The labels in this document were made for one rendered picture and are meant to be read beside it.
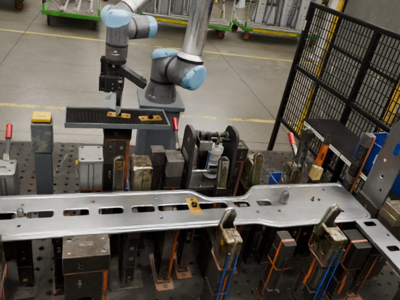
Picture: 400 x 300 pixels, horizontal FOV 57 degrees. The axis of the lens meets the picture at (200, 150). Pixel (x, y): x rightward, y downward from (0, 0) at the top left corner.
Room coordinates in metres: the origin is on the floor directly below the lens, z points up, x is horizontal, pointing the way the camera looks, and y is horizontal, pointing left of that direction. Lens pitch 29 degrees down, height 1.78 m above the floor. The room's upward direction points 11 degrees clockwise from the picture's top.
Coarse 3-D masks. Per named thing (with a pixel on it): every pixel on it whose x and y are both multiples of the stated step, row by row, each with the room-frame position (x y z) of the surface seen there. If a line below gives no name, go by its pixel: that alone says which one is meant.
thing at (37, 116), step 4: (36, 112) 1.14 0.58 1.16; (40, 112) 1.15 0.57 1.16; (44, 112) 1.15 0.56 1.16; (48, 112) 1.16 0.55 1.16; (32, 116) 1.11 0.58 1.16; (36, 116) 1.11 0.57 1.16; (40, 116) 1.12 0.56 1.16; (44, 116) 1.12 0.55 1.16; (48, 116) 1.13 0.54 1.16; (32, 120) 1.09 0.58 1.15; (36, 120) 1.10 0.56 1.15; (40, 120) 1.10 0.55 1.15; (44, 120) 1.11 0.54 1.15; (48, 120) 1.11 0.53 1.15
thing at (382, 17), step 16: (352, 0) 3.88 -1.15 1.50; (368, 0) 3.64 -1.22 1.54; (384, 0) 3.43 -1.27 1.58; (368, 16) 3.56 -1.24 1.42; (384, 16) 3.36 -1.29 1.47; (368, 32) 3.48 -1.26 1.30; (336, 48) 3.85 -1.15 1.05; (352, 48) 3.63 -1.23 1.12; (336, 64) 3.78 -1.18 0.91; (352, 64) 3.54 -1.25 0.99; (384, 64) 3.16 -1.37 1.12; (336, 80) 3.68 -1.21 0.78; (352, 80) 3.46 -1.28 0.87; (368, 80) 3.26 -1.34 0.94; (384, 80) 3.09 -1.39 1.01; (368, 96) 3.18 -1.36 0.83; (384, 96) 3.02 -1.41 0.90; (352, 112) 3.30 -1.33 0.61; (384, 112) 2.94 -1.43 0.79; (352, 128) 3.24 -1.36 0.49; (368, 128) 3.05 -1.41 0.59
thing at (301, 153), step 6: (306, 132) 1.31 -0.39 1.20; (312, 132) 1.29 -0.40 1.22; (300, 138) 1.31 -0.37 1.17; (306, 138) 1.31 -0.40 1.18; (312, 138) 1.28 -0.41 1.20; (300, 144) 1.30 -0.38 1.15; (306, 144) 1.31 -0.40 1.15; (300, 150) 1.29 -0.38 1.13; (306, 150) 1.30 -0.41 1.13; (300, 156) 1.29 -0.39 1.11; (306, 156) 1.30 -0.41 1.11; (300, 168) 1.30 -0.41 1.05
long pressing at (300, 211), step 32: (96, 192) 0.97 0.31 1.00; (128, 192) 1.00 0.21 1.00; (160, 192) 1.03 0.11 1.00; (192, 192) 1.07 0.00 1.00; (256, 192) 1.14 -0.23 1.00; (320, 192) 1.23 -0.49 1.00; (0, 224) 0.75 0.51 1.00; (32, 224) 0.77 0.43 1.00; (64, 224) 0.80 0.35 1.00; (96, 224) 0.82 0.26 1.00; (128, 224) 0.85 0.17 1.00; (160, 224) 0.87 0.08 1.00; (192, 224) 0.91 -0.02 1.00; (288, 224) 1.00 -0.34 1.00
